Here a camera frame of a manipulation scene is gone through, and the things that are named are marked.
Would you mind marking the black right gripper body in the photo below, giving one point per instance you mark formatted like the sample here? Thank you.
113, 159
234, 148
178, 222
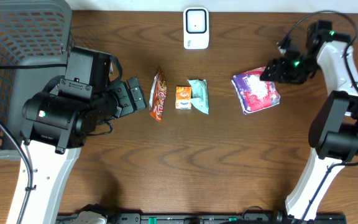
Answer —
294, 71

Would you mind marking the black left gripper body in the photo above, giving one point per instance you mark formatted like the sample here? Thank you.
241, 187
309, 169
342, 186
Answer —
126, 99

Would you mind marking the orange red chip bag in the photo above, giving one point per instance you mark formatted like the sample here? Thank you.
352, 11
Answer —
158, 95

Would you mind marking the purple red snack packet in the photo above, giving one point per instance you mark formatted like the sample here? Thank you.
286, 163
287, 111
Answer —
253, 94

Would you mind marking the small orange box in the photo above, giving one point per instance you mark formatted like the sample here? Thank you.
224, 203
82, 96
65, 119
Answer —
183, 98

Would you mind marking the teal packet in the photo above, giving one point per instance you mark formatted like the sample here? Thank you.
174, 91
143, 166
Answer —
199, 95

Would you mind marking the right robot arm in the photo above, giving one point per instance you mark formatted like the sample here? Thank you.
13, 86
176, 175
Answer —
333, 134

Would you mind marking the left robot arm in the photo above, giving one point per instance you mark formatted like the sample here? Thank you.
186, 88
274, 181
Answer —
54, 131

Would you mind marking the grey plastic mesh basket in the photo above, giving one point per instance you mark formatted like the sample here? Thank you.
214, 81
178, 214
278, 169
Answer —
35, 41

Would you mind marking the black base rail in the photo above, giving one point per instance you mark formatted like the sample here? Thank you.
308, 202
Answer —
253, 214

